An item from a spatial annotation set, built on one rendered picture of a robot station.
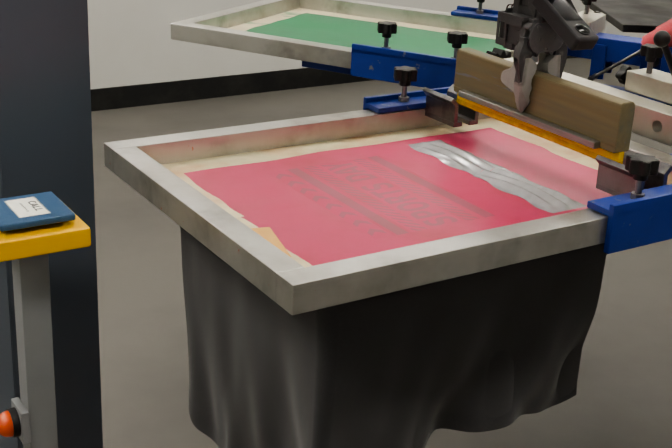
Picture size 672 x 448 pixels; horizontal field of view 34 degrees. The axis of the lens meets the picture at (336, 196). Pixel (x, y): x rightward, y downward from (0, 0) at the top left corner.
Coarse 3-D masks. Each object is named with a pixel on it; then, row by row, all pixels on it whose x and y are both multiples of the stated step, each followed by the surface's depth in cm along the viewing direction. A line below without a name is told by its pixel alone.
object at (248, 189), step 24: (384, 144) 185; (456, 144) 186; (480, 144) 187; (504, 144) 188; (528, 144) 188; (216, 168) 169; (240, 168) 169; (264, 168) 170; (288, 168) 170; (408, 168) 173; (432, 168) 174; (216, 192) 159; (240, 192) 159; (264, 192) 160; (288, 192) 160
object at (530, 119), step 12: (468, 96) 183; (480, 96) 182; (492, 108) 178; (504, 108) 176; (528, 120) 171; (540, 120) 170; (552, 132) 167; (564, 132) 165; (576, 132) 164; (588, 144) 161
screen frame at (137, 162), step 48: (144, 144) 167; (192, 144) 171; (240, 144) 176; (288, 144) 181; (144, 192) 156; (192, 192) 148; (240, 240) 133; (480, 240) 136; (528, 240) 139; (576, 240) 144; (288, 288) 122; (336, 288) 125; (384, 288) 129
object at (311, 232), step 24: (528, 168) 176; (552, 168) 176; (576, 168) 177; (456, 192) 163; (480, 192) 164; (504, 192) 164; (576, 192) 166; (600, 192) 166; (264, 216) 151; (288, 216) 151; (312, 216) 151; (336, 216) 152; (504, 216) 155; (528, 216) 155; (288, 240) 143; (312, 240) 143; (336, 240) 143; (360, 240) 144; (384, 240) 144; (408, 240) 145; (432, 240) 145; (312, 264) 136
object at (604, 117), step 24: (456, 72) 187; (480, 72) 181; (504, 96) 177; (552, 96) 168; (576, 96) 163; (600, 96) 160; (552, 120) 168; (576, 120) 164; (600, 120) 160; (624, 120) 157; (600, 144) 160; (624, 144) 159
